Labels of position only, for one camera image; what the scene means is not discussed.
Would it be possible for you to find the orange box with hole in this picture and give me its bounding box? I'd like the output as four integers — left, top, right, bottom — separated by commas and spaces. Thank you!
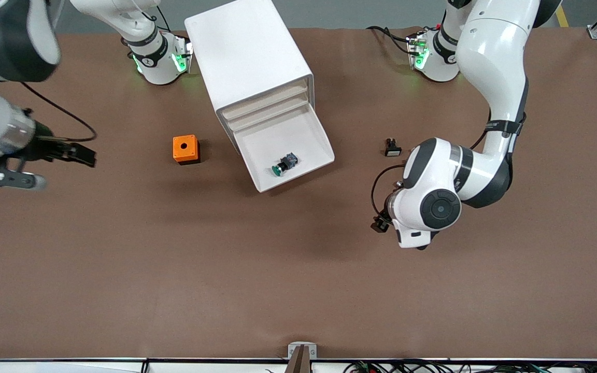
173, 135, 201, 165

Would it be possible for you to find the black base cable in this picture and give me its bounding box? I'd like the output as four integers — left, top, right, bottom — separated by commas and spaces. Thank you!
366, 25, 414, 55

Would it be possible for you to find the black cable bundle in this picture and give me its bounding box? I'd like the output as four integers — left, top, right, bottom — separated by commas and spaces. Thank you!
344, 360, 597, 373

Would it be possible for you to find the green push button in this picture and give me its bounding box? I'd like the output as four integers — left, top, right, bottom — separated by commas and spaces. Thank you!
271, 152, 300, 177

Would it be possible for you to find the grey metal table bracket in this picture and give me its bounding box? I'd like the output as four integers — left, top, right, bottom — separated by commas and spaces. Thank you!
285, 342, 318, 373

